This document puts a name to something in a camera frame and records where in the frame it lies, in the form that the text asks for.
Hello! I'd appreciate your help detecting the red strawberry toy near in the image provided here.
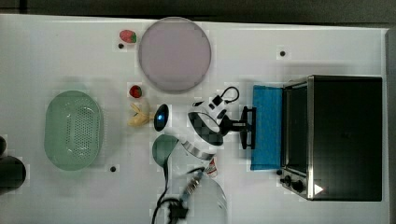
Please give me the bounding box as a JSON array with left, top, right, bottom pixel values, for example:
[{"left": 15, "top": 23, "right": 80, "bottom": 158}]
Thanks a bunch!
[{"left": 129, "top": 85, "right": 143, "bottom": 99}]

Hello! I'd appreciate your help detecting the red strawberry toy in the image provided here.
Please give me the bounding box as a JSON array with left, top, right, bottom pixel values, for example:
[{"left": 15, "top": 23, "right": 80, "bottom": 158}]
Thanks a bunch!
[
  {"left": 120, "top": 30, "right": 136, "bottom": 44},
  {"left": 129, "top": 85, "right": 143, "bottom": 99}
]

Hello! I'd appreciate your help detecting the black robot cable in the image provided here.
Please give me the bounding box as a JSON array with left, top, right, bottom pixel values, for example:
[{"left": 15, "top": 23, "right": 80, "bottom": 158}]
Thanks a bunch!
[{"left": 151, "top": 155, "right": 206, "bottom": 224}]

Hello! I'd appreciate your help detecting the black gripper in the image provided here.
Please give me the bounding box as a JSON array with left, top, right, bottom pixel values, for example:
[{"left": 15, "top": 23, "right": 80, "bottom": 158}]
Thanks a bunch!
[{"left": 219, "top": 112, "right": 247, "bottom": 135}]

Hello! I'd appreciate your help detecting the red strawberry toy far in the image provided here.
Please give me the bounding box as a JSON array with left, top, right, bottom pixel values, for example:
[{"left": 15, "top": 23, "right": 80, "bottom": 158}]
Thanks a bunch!
[{"left": 120, "top": 30, "right": 136, "bottom": 44}]

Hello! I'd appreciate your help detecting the peeled banana toy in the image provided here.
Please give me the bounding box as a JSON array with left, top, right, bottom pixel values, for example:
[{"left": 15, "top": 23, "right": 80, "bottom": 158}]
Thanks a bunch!
[{"left": 127, "top": 102, "right": 153, "bottom": 127}]

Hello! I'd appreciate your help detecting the black cylinder container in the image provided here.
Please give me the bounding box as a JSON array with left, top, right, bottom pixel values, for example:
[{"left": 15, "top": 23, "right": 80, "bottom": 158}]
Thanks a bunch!
[{"left": 0, "top": 136, "right": 26, "bottom": 195}]

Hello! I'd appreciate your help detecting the mint green cup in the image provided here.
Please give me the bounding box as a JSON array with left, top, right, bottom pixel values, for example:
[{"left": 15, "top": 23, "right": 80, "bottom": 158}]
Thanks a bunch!
[{"left": 152, "top": 134, "right": 178, "bottom": 167}]

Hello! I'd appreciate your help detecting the round lilac plate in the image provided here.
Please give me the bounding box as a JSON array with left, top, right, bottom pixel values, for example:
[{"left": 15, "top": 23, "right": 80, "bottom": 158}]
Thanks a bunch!
[{"left": 138, "top": 17, "right": 212, "bottom": 93}]

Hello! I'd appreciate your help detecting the silver toaster oven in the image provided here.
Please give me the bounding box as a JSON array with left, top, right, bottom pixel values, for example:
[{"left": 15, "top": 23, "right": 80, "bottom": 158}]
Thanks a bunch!
[{"left": 250, "top": 75, "right": 383, "bottom": 202}]

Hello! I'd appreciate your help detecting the red ketchup bottle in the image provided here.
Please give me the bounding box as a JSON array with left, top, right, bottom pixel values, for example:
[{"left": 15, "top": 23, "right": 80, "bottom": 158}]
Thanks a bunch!
[{"left": 205, "top": 158, "right": 218, "bottom": 178}]

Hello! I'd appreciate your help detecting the mint green colander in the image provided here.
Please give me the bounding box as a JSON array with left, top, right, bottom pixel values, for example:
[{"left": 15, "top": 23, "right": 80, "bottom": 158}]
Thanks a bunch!
[{"left": 44, "top": 91, "right": 104, "bottom": 171}]

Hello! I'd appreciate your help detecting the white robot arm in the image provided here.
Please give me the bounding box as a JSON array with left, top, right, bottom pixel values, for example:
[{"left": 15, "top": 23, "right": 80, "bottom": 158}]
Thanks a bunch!
[{"left": 151, "top": 96, "right": 256, "bottom": 224}]

